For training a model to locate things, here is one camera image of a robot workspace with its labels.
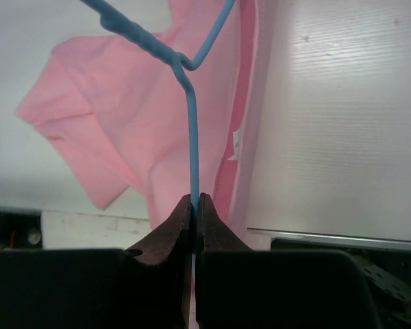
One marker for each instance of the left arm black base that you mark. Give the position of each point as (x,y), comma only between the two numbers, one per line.
(20,229)

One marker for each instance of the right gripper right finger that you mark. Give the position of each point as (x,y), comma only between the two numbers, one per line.
(218,263)

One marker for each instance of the pink t shirt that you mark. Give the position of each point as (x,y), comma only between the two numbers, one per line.
(119,117)

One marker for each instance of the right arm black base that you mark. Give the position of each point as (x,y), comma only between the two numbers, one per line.
(385,263)

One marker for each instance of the blue wire hanger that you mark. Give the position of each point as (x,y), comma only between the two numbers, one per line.
(114,21)

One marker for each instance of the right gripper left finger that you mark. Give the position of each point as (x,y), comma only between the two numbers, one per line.
(163,262)

